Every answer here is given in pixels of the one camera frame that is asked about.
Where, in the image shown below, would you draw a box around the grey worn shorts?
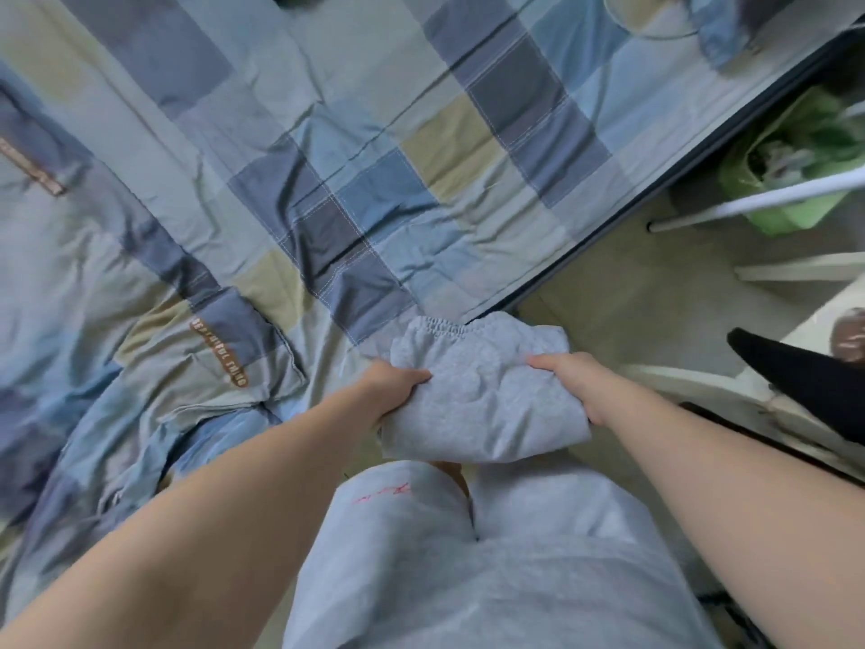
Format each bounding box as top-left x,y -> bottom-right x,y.
282,458 -> 725,649

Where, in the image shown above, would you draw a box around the person's right hand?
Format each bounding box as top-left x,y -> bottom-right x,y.
525,352 -> 620,428

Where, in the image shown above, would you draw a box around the white plastic chair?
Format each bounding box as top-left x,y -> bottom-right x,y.
616,251 -> 865,482

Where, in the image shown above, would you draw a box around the dark bed frame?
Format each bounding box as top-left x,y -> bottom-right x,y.
466,23 -> 865,325

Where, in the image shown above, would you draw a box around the grey garment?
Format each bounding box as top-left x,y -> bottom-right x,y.
378,311 -> 593,465

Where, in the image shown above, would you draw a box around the blue checked quilt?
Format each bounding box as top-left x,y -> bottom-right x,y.
0,60 -> 308,605

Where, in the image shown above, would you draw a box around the person's right forearm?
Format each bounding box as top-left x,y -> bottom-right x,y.
595,392 -> 865,649

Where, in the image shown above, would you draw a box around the person's left hand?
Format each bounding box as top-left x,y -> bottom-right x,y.
357,361 -> 433,425

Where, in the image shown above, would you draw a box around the blue checked bed sheet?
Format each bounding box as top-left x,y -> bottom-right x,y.
0,0 -> 849,347

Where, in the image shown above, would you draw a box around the green bag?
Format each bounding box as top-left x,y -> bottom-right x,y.
718,84 -> 865,237

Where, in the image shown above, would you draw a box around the white pole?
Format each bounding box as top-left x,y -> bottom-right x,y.
647,170 -> 865,234

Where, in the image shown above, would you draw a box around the person's left forearm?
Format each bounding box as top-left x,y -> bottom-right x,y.
0,384 -> 379,649

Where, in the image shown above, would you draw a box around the crumpled blue cloth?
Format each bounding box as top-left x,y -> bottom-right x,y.
692,0 -> 761,69

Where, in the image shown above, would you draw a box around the black garment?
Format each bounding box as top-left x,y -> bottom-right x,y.
726,327 -> 865,445

